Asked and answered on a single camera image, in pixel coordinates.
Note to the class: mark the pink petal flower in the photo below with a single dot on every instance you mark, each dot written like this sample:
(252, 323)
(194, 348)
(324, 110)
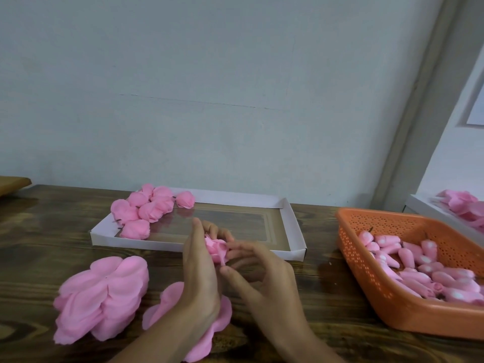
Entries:
(162, 198)

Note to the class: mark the white shallow tray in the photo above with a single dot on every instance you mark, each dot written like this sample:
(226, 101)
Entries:
(242, 223)

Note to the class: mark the group of finished pink roses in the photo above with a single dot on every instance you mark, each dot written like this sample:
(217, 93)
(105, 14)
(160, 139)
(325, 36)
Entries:
(123, 212)

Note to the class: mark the orange plastic basket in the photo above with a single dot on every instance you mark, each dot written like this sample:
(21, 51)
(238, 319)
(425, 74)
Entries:
(397, 317)

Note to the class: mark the grey door frame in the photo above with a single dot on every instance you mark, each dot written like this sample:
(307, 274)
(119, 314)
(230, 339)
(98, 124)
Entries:
(423, 98)

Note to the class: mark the pink rose buds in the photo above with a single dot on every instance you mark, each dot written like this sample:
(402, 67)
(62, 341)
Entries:
(414, 267)

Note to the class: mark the person's right hand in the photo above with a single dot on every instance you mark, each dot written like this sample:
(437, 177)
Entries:
(268, 295)

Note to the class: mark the person's left hand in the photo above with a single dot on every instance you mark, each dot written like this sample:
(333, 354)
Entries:
(200, 283)

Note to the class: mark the stack of pink petals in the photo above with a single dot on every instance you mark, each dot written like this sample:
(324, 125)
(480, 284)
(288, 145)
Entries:
(98, 298)
(162, 310)

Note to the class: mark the pile of pink petals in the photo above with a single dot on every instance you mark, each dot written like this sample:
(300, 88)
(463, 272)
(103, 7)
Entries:
(463, 202)

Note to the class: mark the white paper notice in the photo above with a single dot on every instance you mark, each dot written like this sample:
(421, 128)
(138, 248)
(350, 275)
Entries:
(476, 109)

